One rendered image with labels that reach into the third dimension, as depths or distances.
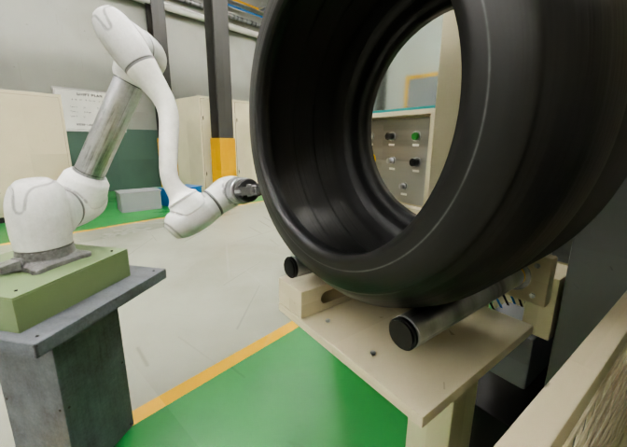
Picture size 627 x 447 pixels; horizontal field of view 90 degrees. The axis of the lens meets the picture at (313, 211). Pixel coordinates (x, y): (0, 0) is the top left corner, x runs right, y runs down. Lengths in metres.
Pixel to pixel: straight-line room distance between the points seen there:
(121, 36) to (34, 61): 7.32
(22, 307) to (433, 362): 1.02
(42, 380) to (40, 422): 0.18
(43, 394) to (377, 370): 1.15
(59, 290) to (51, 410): 0.43
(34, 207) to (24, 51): 7.32
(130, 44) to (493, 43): 1.02
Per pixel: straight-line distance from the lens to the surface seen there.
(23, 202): 1.28
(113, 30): 1.20
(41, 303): 1.19
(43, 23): 8.67
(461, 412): 1.06
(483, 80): 0.33
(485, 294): 0.60
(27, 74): 8.43
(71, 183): 1.42
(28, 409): 1.55
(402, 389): 0.54
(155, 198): 6.02
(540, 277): 0.73
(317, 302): 0.67
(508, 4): 0.34
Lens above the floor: 1.15
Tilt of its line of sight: 13 degrees down
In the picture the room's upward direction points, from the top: straight up
